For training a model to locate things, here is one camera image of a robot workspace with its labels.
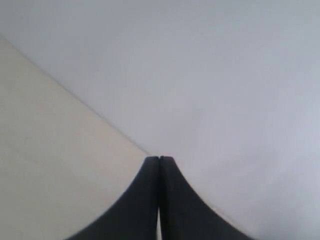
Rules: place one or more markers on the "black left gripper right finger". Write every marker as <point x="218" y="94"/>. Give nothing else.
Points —
<point x="183" y="214"/>

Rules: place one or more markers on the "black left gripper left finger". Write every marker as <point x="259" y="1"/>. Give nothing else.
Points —
<point x="134" y="215"/>

